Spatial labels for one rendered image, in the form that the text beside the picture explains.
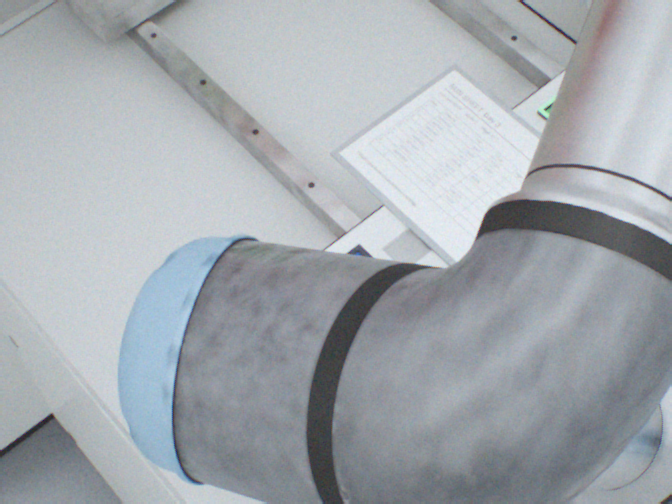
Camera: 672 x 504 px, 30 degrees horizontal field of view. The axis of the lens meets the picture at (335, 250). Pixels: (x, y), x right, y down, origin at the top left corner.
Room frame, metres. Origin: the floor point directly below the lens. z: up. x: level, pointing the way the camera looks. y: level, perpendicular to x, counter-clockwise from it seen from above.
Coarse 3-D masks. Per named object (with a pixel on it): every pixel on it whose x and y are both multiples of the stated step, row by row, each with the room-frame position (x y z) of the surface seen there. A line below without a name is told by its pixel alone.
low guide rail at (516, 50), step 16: (432, 0) 0.95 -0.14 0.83; (448, 0) 0.93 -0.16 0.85; (464, 0) 0.93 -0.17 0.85; (448, 16) 0.93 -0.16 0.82; (464, 16) 0.91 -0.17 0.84; (480, 16) 0.90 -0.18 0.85; (496, 16) 0.90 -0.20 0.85; (480, 32) 0.89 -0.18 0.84; (496, 32) 0.88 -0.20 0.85; (512, 32) 0.87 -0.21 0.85; (496, 48) 0.87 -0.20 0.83; (512, 48) 0.85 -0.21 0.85; (528, 48) 0.85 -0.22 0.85; (512, 64) 0.85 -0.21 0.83; (528, 64) 0.83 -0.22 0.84; (544, 64) 0.82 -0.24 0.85; (544, 80) 0.81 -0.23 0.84
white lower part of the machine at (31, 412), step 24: (0, 336) 0.90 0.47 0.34; (0, 360) 0.89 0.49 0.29; (0, 384) 0.88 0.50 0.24; (24, 384) 0.90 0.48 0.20; (0, 408) 0.87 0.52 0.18; (24, 408) 0.89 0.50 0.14; (48, 408) 0.90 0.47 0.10; (0, 432) 0.86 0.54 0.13; (24, 432) 0.88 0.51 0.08; (0, 456) 0.88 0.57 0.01
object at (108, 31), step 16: (64, 0) 1.00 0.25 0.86; (80, 0) 0.97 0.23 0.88; (144, 0) 0.96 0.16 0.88; (160, 0) 0.97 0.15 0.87; (80, 16) 0.97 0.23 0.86; (96, 16) 0.95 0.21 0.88; (128, 16) 0.95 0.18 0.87; (144, 16) 0.96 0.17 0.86; (96, 32) 0.95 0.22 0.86; (112, 32) 0.94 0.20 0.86
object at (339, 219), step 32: (128, 32) 0.97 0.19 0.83; (160, 32) 0.94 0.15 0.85; (160, 64) 0.92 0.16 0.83; (192, 64) 0.89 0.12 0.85; (192, 96) 0.87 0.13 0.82; (224, 96) 0.84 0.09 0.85; (224, 128) 0.82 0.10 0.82; (256, 128) 0.79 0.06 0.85; (288, 160) 0.75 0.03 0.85; (320, 192) 0.71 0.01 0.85; (352, 224) 0.66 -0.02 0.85
